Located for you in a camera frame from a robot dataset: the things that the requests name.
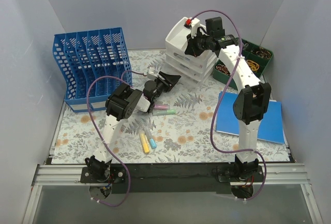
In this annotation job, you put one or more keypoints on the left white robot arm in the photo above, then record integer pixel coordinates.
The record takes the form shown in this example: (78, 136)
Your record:
(119, 107)

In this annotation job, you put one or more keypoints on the green compartment tray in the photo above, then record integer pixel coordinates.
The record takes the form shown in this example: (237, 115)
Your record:
(257, 58)

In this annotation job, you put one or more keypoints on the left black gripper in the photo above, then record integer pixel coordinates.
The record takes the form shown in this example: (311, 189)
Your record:
(163, 84)

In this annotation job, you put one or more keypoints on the aluminium frame rail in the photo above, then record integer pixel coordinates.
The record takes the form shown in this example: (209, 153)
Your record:
(172, 193)

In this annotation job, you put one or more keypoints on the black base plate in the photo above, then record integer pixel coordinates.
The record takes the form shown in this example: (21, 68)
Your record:
(170, 177)

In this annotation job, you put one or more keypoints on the purple highlighter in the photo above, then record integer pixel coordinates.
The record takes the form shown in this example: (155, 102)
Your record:
(161, 107)

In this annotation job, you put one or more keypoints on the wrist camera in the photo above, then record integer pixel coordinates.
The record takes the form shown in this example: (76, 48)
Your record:
(153, 72)
(192, 25)

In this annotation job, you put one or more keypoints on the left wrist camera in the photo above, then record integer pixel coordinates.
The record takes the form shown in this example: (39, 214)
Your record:
(153, 72)

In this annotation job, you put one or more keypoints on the blue plastic file rack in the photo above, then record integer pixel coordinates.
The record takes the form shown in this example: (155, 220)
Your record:
(92, 64)

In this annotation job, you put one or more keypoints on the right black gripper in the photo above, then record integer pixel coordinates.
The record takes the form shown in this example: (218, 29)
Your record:
(193, 44)

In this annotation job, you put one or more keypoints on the yellow highlighter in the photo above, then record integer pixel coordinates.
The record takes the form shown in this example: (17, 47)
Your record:
(144, 142)

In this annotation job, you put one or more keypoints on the blue notebook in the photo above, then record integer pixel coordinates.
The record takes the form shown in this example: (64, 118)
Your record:
(270, 129)

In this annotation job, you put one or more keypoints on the green highlighter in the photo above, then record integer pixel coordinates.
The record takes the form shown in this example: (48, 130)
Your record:
(163, 112)

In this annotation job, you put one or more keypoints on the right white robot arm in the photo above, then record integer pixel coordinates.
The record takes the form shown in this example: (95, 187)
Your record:
(253, 96)

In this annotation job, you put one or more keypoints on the white drawer organizer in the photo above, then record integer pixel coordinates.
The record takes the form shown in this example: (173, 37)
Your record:
(193, 70)

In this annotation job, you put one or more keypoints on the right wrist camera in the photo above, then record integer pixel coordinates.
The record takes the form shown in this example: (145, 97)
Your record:
(192, 25)

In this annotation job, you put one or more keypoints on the blue highlighter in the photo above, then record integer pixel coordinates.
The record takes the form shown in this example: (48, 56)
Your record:
(150, 138)

